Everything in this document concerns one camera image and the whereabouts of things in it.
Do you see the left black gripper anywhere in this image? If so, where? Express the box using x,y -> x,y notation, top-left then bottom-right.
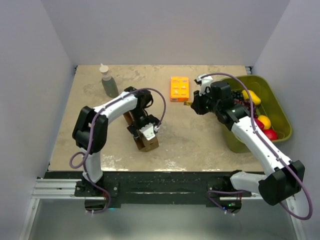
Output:
128,108 -> 161,140

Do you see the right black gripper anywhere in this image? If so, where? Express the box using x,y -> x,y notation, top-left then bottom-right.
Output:
191,87 -> 221,115

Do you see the yellow utility knife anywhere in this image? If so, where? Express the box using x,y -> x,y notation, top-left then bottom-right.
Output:
183,101 -> 193,106

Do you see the brown cardboard express box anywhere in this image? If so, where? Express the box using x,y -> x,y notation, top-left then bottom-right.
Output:
123,111 -> 159,152

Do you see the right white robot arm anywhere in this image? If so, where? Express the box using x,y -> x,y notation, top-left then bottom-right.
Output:
191,76 -> 305,206

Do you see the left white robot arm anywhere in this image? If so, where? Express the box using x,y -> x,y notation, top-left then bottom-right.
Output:
70,86 -> 160,196

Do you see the orange small carton box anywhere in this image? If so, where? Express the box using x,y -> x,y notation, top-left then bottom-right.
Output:
170,76 -> 190,102

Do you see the dark purple grape bunch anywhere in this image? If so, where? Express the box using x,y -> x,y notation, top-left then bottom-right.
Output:
231,90 -> 244,101

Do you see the red grape bunch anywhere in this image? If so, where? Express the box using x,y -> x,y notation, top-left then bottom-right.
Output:
234,99 -> 252,111

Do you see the yellow mango fruit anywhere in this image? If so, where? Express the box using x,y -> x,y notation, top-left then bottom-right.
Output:
241,90 -> 262,106

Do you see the clear bottle with white cap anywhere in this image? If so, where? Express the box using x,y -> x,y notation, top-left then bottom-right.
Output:
99,63 -> 119,99

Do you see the red pepper fruit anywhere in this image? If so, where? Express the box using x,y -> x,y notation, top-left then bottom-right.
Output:
254,118 -> 265,131

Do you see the yellow lemon fruit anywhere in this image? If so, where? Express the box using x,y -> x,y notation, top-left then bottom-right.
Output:
257,115 -> 272,130

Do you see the olive green plastic bin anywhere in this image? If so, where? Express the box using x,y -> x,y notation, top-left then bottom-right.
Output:
221,75 -> 292,154

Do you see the red apple fruit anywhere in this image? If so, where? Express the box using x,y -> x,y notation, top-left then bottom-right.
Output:
263,128 -> 278,141

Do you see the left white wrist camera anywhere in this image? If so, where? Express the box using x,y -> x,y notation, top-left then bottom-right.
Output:
139,123 -> 159,141

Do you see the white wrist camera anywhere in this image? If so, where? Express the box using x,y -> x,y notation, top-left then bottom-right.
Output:
139,123 -> 159,141
194,73 -> 214,96

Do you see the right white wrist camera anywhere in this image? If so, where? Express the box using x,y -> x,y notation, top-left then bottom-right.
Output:
194,73 -> 214,96

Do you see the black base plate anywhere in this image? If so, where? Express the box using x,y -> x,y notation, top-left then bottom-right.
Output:
75,171 -> 239,208

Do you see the aluminium rail frame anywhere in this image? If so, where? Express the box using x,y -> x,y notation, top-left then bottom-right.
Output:
32,177 -> 296,201

